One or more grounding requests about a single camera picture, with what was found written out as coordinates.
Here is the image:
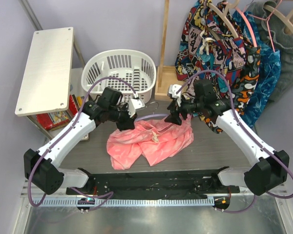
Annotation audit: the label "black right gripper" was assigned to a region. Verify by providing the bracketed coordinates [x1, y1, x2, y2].
[165, 93, 204, 125]

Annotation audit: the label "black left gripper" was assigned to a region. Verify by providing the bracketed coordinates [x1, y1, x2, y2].
[108, 102, 137, 132]

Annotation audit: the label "lilac plastic hanger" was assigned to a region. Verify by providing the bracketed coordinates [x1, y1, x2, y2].
[135, 101, 168, 121]

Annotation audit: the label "pink patterned shorts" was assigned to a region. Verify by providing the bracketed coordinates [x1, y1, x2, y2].
[106, 115, 194, 170]

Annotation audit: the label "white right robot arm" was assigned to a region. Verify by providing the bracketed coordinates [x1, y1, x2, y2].
[165, 79, 289, 196]

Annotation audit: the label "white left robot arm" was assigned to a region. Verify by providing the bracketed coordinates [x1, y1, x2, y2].
[24, 87, 145, 195]

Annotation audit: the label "black orange camo shorts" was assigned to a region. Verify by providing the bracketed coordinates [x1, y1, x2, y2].
[200, 1, 261, 135]

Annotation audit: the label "comic print shorts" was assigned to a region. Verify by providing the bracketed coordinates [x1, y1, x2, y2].
[175, 0, 248, 114]

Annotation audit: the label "blue patterned shorts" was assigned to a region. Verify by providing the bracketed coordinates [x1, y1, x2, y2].
[242, 11, 281, 128]

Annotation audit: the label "pink plastic hanger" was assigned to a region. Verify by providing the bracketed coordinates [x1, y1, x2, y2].
[235, 6, 257, 47]

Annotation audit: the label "beige wooden hanger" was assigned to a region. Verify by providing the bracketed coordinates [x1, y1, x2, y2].
[264, 0, 293, 36]
[200, 0, 243, 40]

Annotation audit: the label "grey green shorts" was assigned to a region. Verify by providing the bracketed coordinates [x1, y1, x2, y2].
[245, 1, 293, 104]

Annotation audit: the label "beige wooden hanger far right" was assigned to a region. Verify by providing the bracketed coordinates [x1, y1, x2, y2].
[264, 0, 293, 36]

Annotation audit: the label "wooden clothes rack stand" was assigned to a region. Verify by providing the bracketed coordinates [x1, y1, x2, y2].
[154, 0, 188, 101]

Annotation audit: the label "white plastic laundry basket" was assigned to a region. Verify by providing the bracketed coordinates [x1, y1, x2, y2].
[81, 49, 157, 103]

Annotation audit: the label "white side shelf table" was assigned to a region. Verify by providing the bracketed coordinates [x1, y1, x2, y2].
[15, 27, 76, 139]

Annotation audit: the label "red book stack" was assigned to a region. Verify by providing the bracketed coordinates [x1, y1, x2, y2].
[36, 95, 84, 131]

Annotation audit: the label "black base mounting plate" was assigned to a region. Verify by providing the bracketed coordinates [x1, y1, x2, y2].
[78, 169, 240, 200]

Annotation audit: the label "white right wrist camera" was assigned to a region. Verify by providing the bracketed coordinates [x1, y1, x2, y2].
[167, 84, 182, 106]

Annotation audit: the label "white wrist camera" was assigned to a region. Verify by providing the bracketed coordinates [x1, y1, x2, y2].
[128, 98, 145, 117]
[167, 84, 182, 106]

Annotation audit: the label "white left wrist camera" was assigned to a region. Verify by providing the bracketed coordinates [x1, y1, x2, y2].
[128, 98, 145, 117]

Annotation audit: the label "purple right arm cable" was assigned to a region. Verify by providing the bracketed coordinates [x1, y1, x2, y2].
[175, 70, 293, 213]

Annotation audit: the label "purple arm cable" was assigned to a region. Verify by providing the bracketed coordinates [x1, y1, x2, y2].
[28, 77, 140, 212]
[175, 70, 293, 213]

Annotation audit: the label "slotted white cable duct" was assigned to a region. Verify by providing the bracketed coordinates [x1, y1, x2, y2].
[41, 196, 214, 207]

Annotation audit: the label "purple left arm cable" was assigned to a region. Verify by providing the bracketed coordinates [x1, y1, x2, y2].
[28, 77, 140, 212]

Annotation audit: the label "thin pink wire hanger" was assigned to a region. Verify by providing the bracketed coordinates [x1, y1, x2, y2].
[247, 0, 282, 52]

